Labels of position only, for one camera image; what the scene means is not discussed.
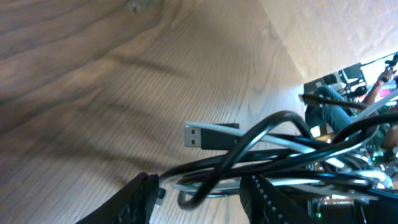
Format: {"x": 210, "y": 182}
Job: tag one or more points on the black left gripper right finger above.
{"x": 264, "y": 203}

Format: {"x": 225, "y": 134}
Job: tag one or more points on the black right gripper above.
{"x": 382, "y": 210}

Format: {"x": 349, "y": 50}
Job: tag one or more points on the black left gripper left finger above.
{"x": 133, "y": 204}

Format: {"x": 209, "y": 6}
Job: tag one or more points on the person in background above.
{"x": 385, "y": 140}

